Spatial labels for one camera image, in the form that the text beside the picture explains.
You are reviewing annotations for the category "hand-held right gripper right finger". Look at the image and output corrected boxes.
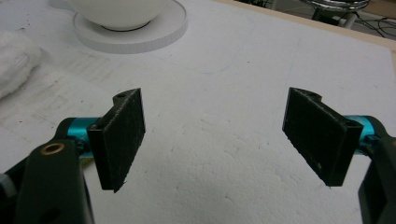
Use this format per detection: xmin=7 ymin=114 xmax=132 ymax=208
xmin=282 ymin=87 xmax=387 ymax=188

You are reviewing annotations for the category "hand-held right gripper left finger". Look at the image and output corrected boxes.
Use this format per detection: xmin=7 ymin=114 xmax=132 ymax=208
xmin=56 ymin=87 xmax=147 ymax=193

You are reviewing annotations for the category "white round coaster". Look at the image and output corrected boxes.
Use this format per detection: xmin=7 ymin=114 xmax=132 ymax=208
xmin=72 ymin=0 xmax=189 ymax=55

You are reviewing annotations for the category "white bowl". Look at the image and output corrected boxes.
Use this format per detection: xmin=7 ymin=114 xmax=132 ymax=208
xmin=66 ymin=0 xmax=169 ymax=32

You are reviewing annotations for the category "chrome stool base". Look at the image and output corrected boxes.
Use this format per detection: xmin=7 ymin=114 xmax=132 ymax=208
xmin=300 ymin=0 xmax=372 ymax=30

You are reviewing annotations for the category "white fluffy cloth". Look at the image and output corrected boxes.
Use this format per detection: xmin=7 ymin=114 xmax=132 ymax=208
xmin=0 ymin=30 xmax=43 ymax=101

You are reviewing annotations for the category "black cable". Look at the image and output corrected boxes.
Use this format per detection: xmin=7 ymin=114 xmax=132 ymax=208
xmin=354 ymin=12 xmax=396 ymax=39

